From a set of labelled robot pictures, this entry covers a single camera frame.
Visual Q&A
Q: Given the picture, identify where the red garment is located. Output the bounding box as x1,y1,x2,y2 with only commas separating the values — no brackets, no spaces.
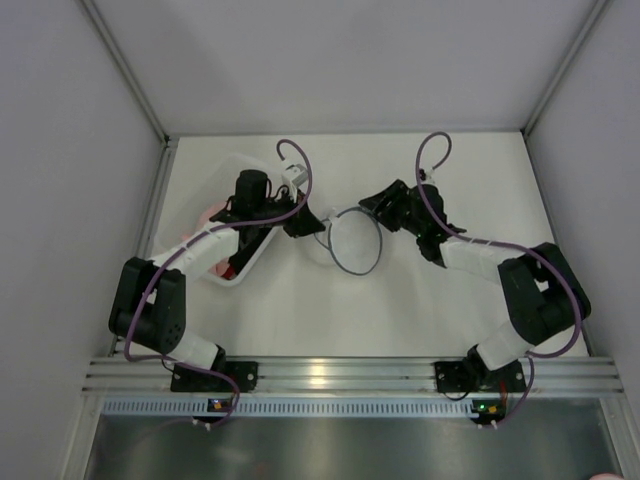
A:
222,267,236,280

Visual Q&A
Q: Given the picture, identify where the aluminium frame post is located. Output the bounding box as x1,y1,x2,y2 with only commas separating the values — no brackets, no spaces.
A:
520,0,612,142
82,0,174,144

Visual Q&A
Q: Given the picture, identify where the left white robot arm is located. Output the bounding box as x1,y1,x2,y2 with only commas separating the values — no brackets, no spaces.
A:
108,165,324,372

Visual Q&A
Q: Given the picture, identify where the white plastic basket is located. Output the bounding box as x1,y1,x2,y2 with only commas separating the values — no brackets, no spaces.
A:
154,154,280,287

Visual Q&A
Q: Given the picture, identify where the round mesh laundry bag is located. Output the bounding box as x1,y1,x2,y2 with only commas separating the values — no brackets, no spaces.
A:
303,205,383,277

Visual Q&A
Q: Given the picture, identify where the slotted cable duct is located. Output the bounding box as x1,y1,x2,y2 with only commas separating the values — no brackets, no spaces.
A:
102,396,499,418

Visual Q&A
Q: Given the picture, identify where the left aluminium frame post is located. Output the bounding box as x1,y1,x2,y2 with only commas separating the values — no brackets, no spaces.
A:
82,0,174,144

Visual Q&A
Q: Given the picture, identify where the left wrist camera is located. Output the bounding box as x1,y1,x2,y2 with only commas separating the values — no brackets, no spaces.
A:
280,160,309,191

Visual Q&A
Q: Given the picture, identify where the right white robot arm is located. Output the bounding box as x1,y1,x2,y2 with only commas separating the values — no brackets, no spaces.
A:
359,180,591,373

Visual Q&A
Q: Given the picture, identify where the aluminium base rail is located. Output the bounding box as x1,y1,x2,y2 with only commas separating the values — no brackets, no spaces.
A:
81,357,624,398

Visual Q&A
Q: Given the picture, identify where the black garment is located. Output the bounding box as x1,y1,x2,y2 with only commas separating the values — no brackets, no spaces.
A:
228,227,270,276

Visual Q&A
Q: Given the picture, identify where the pink garment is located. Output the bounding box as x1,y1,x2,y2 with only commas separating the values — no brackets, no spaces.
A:
189,201,239,280

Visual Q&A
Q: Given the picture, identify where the right aluminium frame post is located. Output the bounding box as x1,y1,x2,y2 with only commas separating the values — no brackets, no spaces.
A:
520,0,612,142

